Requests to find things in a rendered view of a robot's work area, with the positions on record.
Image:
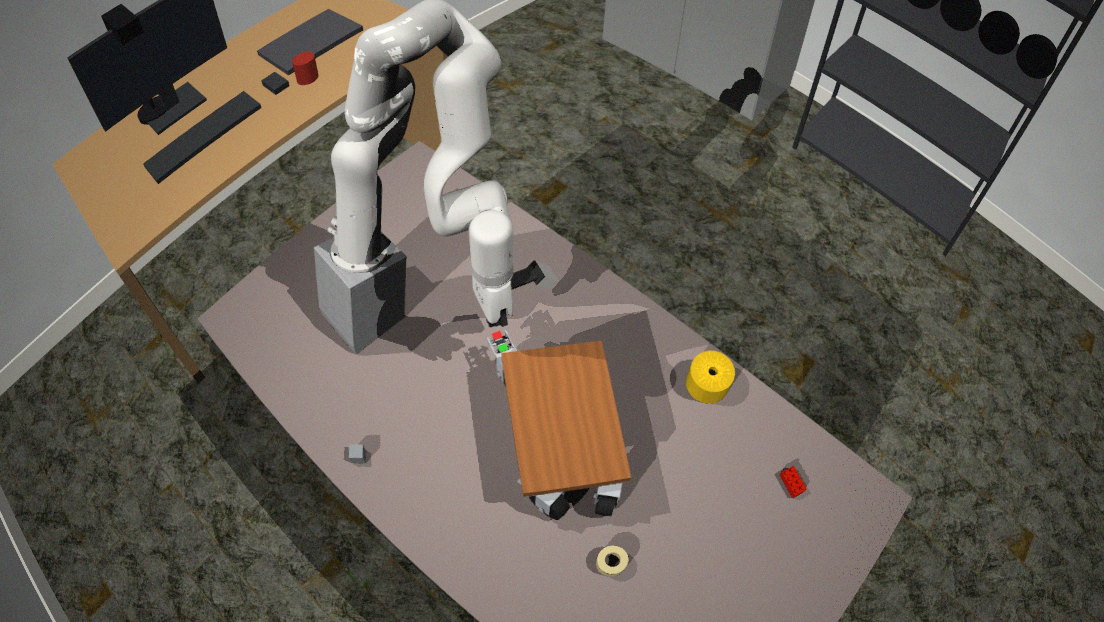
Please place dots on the red toy building brick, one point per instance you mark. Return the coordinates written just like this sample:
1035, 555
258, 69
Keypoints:
793, 482

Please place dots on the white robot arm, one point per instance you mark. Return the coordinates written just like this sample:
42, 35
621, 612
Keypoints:
459, 84

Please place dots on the beige roll of masking tape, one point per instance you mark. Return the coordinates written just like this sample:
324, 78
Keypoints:
617, 552

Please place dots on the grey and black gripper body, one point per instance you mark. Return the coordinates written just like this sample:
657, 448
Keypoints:
493, 299

